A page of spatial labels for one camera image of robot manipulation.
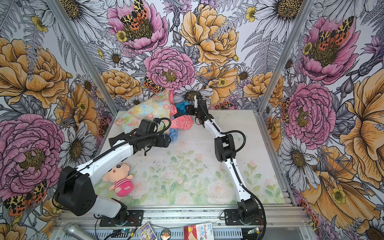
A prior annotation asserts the small picture card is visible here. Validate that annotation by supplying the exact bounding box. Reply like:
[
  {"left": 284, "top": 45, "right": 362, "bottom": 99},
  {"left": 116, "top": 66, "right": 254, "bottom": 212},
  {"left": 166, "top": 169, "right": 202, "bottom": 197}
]
[{"left": 137, "top": 222, "right": 158, "bottom": 240}]

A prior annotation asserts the round badge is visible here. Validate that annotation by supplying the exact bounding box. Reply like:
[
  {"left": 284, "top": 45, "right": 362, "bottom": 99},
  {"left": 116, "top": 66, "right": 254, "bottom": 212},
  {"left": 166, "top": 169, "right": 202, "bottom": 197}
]
[{"left": 160, "top": 229, "right": 172, "bottom": 240}]

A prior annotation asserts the pink striped plush doll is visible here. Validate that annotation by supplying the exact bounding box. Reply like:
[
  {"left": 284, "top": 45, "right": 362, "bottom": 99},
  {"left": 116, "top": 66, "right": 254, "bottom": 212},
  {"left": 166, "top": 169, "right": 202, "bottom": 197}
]
[{"left": 102, "top": 163, "right": 134, "bottom": 198}]

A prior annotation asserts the floral pastel cloth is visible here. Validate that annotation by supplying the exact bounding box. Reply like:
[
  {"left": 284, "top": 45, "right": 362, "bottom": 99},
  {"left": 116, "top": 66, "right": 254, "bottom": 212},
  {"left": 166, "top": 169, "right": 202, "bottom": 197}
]
[{"left": 115, "top": 90, "right": 171, "bottom": 133}]

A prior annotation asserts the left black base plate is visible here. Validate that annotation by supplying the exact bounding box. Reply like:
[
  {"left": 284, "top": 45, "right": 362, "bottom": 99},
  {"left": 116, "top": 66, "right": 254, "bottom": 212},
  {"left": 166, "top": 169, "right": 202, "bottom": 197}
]
[{"left": 99, "top": 210, "right": 144, "bottom": 227}]

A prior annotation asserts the teal cloth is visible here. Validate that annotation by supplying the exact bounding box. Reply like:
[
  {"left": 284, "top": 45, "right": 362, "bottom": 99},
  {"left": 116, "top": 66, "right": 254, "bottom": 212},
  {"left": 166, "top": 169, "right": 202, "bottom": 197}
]
[{"left": 175, "top": 102, "right": 190, "bottom": 115}]

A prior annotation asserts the red white bandage box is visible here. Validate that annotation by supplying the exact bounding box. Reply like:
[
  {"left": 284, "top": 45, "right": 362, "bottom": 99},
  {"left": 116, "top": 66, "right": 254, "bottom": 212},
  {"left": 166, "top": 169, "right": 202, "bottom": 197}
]
[{"left": 184, "top": 223, "right": 215, "bottom": 240}]

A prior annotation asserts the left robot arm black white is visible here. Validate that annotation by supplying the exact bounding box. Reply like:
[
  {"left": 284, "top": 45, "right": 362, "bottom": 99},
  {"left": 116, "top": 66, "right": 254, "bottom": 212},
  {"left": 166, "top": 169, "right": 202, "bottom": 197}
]
[{"left": 53, "top": 118, "right": 172, "bottom": 226}]

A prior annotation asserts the pink cloth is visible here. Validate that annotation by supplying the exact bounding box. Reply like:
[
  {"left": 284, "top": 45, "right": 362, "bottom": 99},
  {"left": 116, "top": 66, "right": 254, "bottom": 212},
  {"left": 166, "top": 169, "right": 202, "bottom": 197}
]
[{"left": 169, "top": 93, "right": 194, "bottom": 130}]

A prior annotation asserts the black cloth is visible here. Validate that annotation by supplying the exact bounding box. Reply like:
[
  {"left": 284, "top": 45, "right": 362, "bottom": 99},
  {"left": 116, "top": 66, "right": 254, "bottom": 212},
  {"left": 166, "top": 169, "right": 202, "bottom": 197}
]
[{"left": 174, "top": 112, "right": 188, "bottom": 119}]

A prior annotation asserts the light blue cloth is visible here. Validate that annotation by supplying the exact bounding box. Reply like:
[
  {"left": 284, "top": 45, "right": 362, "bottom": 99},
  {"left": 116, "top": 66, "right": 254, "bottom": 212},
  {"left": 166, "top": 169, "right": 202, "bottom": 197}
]
[{"left": 169, "top": 128, "right": 179, "bottom": 142}]

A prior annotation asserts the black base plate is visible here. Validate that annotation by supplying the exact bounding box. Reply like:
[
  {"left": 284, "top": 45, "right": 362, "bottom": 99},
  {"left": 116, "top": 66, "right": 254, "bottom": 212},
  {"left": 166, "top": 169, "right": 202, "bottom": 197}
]
[
  {"left": 223, "top": 209, "right": 265, "bottom": 226},
  {"left": 99, "top": 210, "right": 144, "bottom": 227}
]

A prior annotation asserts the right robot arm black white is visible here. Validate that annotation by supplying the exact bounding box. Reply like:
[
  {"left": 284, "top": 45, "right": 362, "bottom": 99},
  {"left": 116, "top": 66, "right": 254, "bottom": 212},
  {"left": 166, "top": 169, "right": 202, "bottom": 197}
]
[{"left": 186, "top": 93, "right": 267, "bottom": 227}]

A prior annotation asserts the silver microphone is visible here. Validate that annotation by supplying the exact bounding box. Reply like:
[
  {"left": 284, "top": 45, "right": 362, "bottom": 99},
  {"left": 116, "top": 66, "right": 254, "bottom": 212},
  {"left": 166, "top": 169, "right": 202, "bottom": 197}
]
[{"left": 63, "top": 223, "right": 96, "bottom": 240}]

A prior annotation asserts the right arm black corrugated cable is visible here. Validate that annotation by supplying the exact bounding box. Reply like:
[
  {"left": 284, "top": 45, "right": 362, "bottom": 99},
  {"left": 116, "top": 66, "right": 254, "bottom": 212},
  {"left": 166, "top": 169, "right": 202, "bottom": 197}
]
[{"left": 196, "top": 98, "right": 267, "bottom": 240}]

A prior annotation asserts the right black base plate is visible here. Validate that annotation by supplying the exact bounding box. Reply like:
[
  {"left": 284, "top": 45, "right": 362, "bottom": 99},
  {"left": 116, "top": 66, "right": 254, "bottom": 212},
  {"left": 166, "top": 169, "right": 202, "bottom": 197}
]
[{"left": 223, "top": 209, "right": 265, "bottom": 226}]

